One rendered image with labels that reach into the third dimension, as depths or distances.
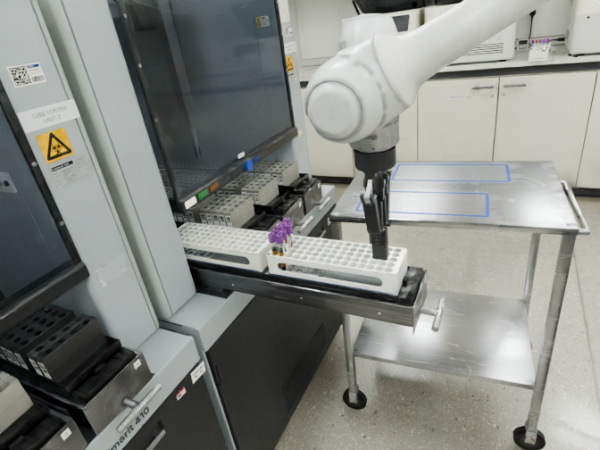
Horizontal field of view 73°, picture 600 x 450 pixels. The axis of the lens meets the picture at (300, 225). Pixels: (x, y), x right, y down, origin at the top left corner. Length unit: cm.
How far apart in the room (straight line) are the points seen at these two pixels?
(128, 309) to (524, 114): 268
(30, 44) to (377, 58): 54
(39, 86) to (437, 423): 151
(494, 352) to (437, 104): 197
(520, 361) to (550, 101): 193
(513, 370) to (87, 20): 141
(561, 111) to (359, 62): 261
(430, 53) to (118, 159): 60
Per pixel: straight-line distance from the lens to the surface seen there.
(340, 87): 49
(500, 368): 148
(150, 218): 93
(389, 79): 52
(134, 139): 90
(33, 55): 80
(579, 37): 302
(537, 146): 314
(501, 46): 301
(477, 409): 172
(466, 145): 313
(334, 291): 88
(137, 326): 96
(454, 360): 147
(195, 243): 105
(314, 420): 167
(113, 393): 85
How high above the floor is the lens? 133
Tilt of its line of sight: 27 degrees down
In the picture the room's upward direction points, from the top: 9 degrees counter-clockwise
